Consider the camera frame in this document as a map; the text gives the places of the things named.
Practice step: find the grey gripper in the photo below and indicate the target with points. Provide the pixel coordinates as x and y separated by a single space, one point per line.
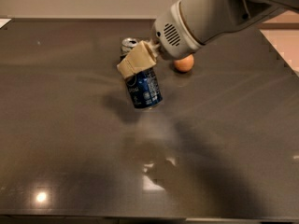
172 36

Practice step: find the blue pepsi can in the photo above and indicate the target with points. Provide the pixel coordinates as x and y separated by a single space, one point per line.
144 89

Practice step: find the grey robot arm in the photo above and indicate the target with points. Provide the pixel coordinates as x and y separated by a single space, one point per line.
188 25

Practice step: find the white green 7up can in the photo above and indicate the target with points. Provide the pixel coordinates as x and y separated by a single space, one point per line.
127 45

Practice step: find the orange fruit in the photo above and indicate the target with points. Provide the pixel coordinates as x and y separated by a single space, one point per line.
184 65

